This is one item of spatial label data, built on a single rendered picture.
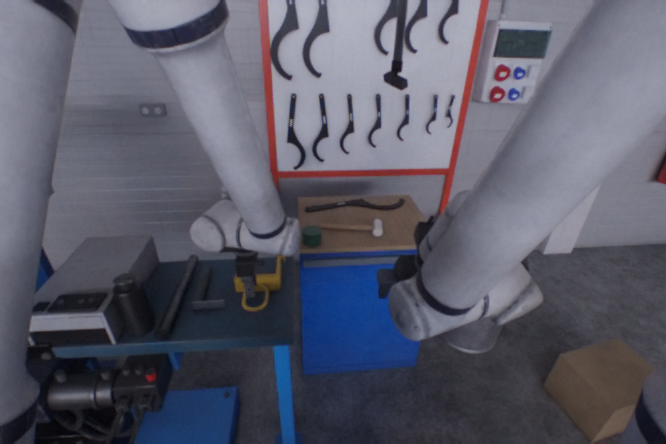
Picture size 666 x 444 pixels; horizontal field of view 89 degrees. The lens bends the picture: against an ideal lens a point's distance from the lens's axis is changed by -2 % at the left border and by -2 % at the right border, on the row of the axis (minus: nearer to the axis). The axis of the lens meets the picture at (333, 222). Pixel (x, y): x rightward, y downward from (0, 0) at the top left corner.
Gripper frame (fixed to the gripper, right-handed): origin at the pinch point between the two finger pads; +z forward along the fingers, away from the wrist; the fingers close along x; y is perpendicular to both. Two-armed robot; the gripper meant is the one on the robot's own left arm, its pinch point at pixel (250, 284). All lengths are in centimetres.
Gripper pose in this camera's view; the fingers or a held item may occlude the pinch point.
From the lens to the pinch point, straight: 110.8
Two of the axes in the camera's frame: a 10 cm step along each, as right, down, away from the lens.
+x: -0.9, -5.0, 8.6
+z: -0.2, 8.6, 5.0
